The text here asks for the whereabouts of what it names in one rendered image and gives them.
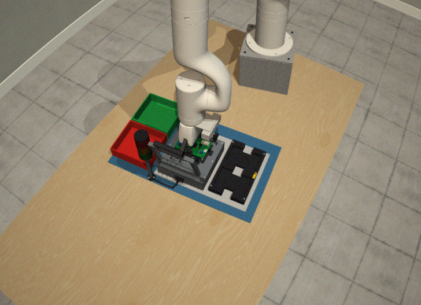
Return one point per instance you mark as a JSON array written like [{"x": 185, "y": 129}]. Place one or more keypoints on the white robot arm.
[{"x": 190, "y": 49}]

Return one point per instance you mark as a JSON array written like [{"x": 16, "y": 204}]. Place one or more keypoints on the red bin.
[{"x": 124, "y": 146}]

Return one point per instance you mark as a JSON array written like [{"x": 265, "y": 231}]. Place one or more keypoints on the green open tray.
[{"x": 158, "y": 113}]

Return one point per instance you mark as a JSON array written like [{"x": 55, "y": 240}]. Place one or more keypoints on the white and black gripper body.
[{"x": 190, "y": 133}]

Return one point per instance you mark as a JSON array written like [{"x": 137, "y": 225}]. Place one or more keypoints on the green circuit board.
[{"x": 199, "y": 148}]

